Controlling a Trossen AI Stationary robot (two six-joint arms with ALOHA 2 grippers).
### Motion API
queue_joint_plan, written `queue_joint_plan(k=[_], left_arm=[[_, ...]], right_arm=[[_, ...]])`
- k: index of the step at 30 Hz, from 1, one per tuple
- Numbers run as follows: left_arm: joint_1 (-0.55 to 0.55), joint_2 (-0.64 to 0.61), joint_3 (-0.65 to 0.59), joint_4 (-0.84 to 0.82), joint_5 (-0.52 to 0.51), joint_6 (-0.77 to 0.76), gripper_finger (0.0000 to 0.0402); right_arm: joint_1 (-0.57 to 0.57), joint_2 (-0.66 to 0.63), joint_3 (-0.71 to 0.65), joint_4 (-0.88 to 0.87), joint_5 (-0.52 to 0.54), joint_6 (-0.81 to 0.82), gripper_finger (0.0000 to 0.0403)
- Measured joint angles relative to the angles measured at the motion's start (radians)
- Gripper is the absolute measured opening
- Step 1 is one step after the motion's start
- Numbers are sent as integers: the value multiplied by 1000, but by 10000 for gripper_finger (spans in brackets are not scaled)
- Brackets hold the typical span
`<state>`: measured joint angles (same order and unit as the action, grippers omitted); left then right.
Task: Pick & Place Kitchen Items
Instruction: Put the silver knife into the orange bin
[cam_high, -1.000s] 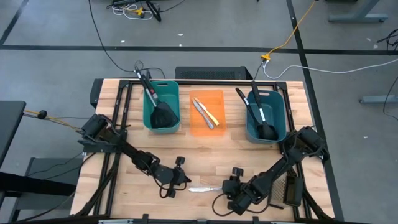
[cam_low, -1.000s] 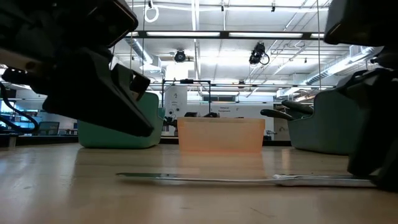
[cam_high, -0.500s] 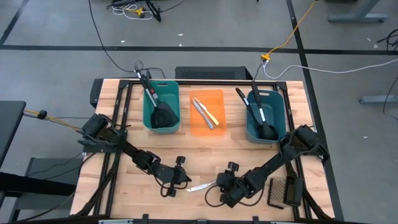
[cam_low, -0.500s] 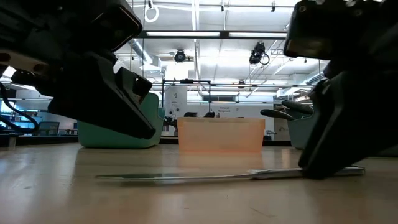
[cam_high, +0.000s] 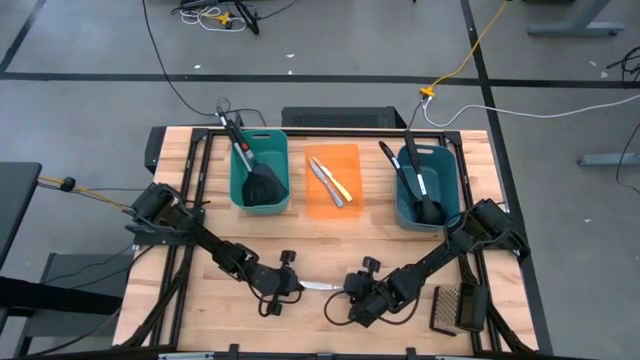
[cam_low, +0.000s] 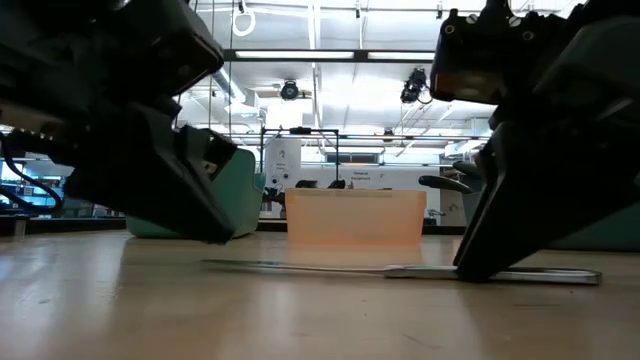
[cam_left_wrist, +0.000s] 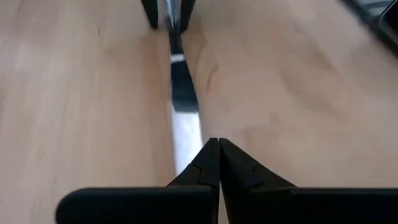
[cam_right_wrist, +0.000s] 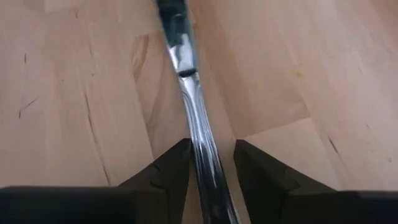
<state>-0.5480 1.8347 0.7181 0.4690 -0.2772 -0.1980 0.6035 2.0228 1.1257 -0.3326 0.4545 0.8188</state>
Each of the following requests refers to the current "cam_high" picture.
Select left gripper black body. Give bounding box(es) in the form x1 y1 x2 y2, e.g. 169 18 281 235
252 251 301 316

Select black aluminium rig frame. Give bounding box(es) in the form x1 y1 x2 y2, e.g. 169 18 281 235
117 125 539 360

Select small black ladle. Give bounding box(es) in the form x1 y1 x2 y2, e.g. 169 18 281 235
377 140 426 221

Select tangled white yellow cables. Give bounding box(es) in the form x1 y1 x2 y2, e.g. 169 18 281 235
169 0 301 36

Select silver metal bracket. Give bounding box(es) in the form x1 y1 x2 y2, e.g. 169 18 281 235
157 351 217 360

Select black beam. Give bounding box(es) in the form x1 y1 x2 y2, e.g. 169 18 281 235
0 276 125 317

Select green plastic bin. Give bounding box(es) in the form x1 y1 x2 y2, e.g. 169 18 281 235
228 129 292 217

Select curved black floor cable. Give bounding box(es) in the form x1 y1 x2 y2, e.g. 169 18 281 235
614 122 640 196

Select black cable bundle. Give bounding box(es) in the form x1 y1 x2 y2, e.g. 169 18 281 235
605 45 640 81

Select orange translucent plastic bin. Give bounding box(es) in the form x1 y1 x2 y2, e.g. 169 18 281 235
303 143 365 220

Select yellow extension cord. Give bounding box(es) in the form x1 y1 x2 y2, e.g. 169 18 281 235
418 0 512 99

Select black computer case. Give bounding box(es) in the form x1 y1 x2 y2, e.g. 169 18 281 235
280 105 408 129

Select blue plastic bin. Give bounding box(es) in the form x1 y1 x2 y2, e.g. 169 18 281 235
393 143 461 233

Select solid black spatula red mark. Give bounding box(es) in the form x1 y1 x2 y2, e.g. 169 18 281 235
227 124 261 171

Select grey metal cart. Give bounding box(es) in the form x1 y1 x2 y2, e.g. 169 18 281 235
14 252 136 351

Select black looped cable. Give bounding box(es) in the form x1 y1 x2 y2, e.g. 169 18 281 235
214 95 269 129

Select black side table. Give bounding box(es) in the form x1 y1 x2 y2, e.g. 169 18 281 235
0 161 44 269

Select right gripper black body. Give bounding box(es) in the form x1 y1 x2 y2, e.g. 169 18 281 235
344 257 401 329

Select gold handled table knife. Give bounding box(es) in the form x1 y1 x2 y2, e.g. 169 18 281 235
311 155 354 204

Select silver table knife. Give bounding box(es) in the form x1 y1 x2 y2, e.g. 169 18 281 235
298 279 346 292
308 158 347 209

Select yellow braided cable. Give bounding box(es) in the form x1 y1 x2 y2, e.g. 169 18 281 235
38 174 134 212

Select slotted black spatula silver handle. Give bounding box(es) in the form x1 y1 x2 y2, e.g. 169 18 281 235
215 107 290 208

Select white power cable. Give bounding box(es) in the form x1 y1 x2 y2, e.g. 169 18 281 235
422 93 640 129

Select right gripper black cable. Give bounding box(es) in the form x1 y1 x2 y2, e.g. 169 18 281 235
323 289 352 328

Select grey desk foot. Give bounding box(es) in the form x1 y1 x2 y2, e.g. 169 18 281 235
527 0 626 37
577 152 640 167

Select large black ladle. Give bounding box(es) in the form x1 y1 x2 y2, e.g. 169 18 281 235
402 128 446 226

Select long black hanging cable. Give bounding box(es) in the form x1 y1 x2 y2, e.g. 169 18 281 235
141 0 201 115

